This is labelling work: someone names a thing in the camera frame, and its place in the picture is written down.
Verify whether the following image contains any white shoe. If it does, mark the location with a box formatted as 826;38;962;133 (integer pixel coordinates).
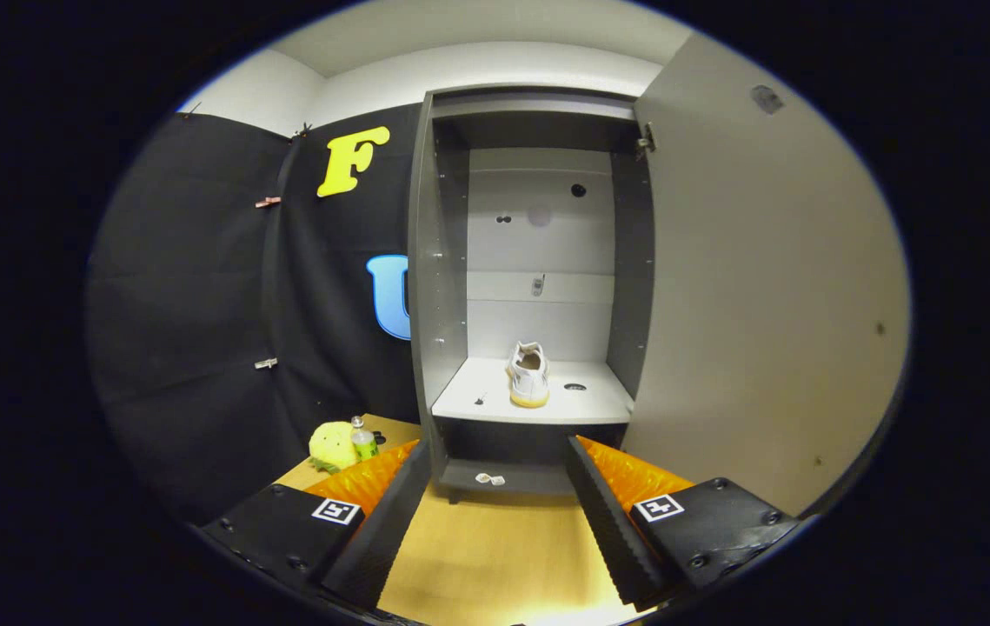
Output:
507;341;551;409

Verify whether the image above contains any yellow plush toy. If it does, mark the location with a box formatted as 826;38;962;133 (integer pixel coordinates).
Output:
309;421;358;474

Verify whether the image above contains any grey shoe cabinet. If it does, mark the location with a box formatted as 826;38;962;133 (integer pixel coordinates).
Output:
408;84;661;505

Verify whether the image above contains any black backdrop cloth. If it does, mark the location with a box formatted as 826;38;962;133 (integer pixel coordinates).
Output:
86;103;426;527

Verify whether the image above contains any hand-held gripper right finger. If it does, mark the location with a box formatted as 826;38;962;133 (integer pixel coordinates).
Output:
566;435;801;609

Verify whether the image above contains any green drink bottle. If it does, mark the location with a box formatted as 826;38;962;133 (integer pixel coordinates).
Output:
350;416;380;462

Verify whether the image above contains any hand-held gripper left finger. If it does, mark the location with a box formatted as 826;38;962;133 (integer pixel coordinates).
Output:
202;439;432;611

